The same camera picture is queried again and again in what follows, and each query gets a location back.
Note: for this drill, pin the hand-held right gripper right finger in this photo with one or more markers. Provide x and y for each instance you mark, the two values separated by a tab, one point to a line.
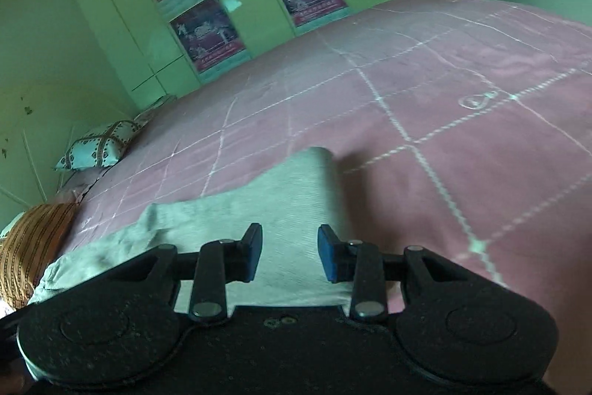
327	256

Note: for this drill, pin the orange striped pillow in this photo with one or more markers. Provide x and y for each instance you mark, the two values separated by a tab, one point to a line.
32	251

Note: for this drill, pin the white glossy wardrobe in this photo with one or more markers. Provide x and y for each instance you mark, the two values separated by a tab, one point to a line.
115	6

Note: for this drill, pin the cream bed headboard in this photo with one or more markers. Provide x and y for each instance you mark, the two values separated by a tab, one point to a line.
27	145

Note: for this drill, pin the teal patterned pillow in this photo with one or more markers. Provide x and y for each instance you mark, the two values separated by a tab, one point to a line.
99	145

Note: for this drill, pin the grey pants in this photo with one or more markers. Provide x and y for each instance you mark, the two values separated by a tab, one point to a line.
286	200

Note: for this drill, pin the pink pillow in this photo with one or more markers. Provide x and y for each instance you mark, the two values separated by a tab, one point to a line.
81	184

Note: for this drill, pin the pink quilted bedspread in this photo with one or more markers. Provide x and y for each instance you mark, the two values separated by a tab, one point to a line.
462	145

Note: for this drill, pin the white dotted pillow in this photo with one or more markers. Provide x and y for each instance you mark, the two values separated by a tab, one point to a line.
11	226

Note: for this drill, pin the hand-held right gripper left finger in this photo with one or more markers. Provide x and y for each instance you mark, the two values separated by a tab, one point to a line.
252	254

